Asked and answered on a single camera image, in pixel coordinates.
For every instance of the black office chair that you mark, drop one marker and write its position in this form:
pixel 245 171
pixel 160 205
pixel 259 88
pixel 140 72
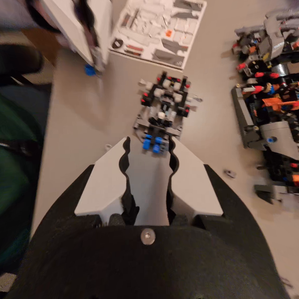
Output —
pixel 18 58

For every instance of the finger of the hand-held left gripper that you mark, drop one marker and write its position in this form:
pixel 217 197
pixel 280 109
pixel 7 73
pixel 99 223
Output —
pixel 102 23
pixel 67 25

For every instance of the small lego gearbox assembly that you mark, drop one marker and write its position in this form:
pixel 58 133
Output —
pixel 163 105

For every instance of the small light grey lego connector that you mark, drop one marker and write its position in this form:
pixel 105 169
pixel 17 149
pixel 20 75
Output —
pixel 108 146

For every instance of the lego sticker sheet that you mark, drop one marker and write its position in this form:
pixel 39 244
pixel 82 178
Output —
pixel 151 35

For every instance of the small dark grey lego connector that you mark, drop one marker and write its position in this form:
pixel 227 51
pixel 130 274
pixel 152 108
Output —
pixel 230 173

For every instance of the person's green shirt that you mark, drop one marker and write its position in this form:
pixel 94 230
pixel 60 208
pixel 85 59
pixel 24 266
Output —
pixel 14 175

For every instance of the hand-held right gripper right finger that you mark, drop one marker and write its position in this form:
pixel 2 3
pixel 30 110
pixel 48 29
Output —
pixel 193 186

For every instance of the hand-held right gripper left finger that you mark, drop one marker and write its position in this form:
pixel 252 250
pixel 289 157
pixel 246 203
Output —
pixel 102 186

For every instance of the light grey axle blue connector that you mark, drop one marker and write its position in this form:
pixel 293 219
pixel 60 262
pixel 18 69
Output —
pixel 89 70

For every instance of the large lego car chassis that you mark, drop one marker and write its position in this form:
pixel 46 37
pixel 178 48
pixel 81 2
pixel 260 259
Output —
pixel 268 116

